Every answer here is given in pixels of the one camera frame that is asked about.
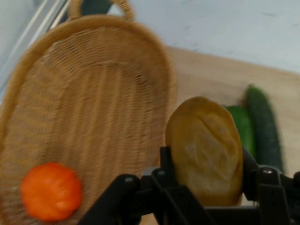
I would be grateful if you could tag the yellow-brown toy potato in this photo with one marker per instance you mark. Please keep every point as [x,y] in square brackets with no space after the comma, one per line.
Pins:
[206,150]

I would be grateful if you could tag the oval wicker basket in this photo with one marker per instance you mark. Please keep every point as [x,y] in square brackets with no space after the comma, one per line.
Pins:
[93,105]

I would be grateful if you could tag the dark green toy cucumber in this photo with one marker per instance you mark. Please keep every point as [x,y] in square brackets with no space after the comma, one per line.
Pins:
[264,129]

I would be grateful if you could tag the orange toy tomato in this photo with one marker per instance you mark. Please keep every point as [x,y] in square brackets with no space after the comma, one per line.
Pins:
[51,192]

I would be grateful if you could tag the green toy bell pepper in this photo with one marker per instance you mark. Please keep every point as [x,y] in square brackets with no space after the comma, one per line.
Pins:
[243,131]

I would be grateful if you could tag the wooden cutting board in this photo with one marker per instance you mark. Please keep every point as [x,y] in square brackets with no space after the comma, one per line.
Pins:
[211,77]

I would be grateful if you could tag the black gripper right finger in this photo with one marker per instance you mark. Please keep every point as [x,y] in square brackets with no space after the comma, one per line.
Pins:
[276,199]

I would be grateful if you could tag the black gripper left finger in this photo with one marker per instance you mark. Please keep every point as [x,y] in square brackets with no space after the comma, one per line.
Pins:
[145,201]

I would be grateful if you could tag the aluminium wall rail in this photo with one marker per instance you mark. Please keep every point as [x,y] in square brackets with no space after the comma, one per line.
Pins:
[35,25]

